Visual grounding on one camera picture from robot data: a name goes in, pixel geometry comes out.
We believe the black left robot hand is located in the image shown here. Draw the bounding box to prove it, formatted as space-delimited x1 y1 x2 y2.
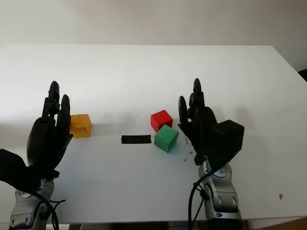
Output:
25 80 74 179

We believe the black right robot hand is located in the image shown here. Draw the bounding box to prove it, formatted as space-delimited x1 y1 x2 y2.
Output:
177 78 219 166

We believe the green wooden block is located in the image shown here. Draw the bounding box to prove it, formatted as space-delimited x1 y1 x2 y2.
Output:
153 125 179 153

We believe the yellow wooden block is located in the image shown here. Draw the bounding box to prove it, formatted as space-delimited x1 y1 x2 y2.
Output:
69 114 93 139

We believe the red wooden block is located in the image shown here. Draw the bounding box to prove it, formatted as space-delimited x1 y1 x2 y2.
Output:
150 110 174 133

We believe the black tape strip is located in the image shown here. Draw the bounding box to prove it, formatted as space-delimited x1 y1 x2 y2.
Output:
121 135 152 145

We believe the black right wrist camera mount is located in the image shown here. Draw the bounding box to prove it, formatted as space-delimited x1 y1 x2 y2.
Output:
208 119 245 172

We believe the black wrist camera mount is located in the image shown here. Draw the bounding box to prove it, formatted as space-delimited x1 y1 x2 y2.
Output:
0 148 43 194
208 119 245 172

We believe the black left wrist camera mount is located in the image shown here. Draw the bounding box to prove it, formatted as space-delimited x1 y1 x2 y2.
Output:
0 148 43 194

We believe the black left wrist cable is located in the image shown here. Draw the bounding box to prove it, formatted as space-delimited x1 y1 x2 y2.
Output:
35 190 67 230

